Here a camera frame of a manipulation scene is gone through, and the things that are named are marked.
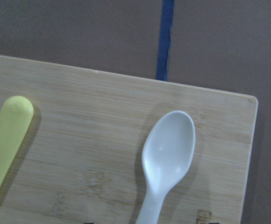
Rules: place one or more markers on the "white plastic spoon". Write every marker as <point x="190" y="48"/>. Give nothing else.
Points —
<point x="166" y="158"/>

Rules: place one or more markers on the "bamboo cutting board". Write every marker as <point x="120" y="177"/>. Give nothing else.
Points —
<point x="80" y="161"/>

